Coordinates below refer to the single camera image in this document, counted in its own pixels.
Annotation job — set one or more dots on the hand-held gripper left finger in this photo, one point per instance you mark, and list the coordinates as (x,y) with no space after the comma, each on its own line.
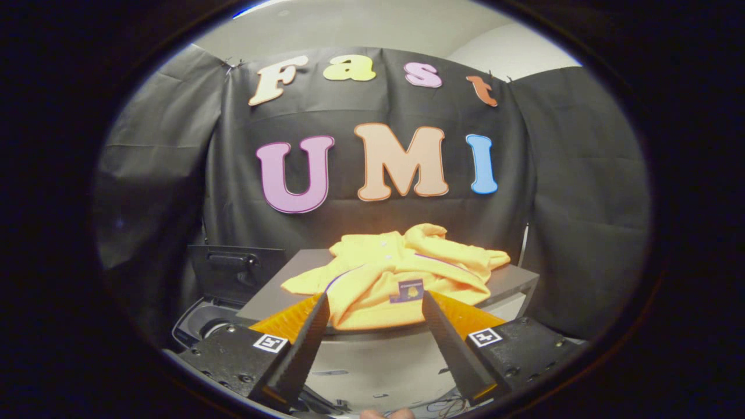
(302,343)

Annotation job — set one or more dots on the beige cabinet with dark frame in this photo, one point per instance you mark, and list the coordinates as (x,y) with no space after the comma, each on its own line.
(378,361)

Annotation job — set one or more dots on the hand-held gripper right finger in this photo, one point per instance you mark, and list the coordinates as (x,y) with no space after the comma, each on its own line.
(451,343)

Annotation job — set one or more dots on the black backdrop cloth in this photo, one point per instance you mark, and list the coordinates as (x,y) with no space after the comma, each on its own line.
(524,174)

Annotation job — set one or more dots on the grey washing machine with lid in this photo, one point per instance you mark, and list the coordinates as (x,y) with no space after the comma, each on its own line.
(233,279)

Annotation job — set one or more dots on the orange-yellow polo shirt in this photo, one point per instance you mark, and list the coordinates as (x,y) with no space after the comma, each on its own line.
(378,279)

